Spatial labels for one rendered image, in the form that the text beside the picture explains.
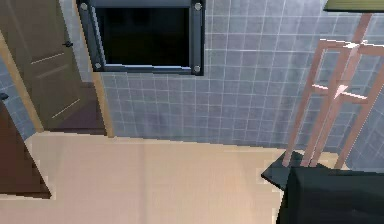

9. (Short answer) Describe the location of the dark grey framed window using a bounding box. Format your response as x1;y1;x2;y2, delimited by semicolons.
75;0;206;77

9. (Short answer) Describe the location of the pink copper shelf stand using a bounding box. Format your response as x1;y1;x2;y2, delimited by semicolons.
281;13;384;170

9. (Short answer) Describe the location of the olive brown room door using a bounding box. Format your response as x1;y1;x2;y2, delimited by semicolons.
0;0;88;130

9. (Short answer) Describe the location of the dark green bin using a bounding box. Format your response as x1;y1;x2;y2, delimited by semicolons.
260;150;384;224

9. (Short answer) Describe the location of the olive green shelf board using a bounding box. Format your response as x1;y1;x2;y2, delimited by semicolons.
322;0;384;14

